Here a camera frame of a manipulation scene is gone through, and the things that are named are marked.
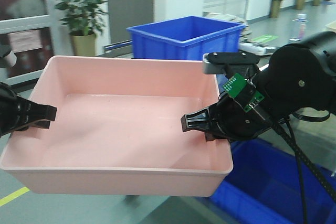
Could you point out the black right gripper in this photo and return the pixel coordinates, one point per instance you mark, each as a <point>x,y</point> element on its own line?
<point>225,119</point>

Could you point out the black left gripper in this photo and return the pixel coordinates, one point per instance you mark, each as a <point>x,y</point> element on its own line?
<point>18,114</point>

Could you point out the pink plastic bin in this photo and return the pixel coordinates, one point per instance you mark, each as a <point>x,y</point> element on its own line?
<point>118,130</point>

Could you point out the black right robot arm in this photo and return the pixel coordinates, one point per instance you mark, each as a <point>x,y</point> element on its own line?
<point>298,75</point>

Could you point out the green circuit board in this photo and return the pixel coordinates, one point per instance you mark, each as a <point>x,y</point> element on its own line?
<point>244,93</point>

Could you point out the blue crate lower right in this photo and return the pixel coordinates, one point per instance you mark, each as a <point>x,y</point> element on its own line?
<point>263,186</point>

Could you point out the blue crate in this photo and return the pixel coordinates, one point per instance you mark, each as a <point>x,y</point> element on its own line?
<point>263,186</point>
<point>186,38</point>

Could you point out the blue crate behind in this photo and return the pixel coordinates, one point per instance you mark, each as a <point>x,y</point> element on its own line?
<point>186,38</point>

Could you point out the potted plant gold pot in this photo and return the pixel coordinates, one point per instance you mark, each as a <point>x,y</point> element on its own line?
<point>84,18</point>

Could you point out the clear water bottle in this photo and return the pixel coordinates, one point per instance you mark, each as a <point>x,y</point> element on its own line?
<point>299,27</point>

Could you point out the grey door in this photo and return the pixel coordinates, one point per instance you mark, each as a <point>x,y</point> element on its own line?
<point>128,13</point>

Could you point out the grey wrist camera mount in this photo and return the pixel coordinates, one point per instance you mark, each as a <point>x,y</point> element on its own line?
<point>229,63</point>

